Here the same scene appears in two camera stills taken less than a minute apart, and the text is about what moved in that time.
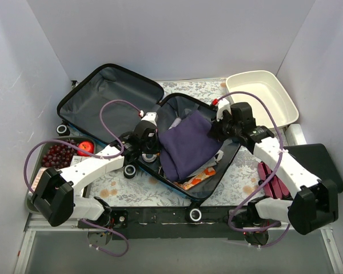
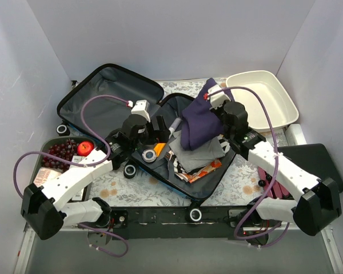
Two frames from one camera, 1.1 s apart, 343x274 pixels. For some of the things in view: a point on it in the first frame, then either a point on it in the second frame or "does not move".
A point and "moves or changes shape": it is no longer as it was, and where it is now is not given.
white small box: x=78 y=158 does not move
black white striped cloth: x=219 y=156 → x=182 y=172
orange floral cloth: x=191 y=182 → x=203 y=171
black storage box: x=316 y=158 does not move
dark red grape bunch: x=57 y=155 does not move
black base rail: x=171 y=223 does not move
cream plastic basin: x=264 y=84 does not move
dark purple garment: x=191 y=143 moves or changes shape
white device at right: x=295 y=135 does not move
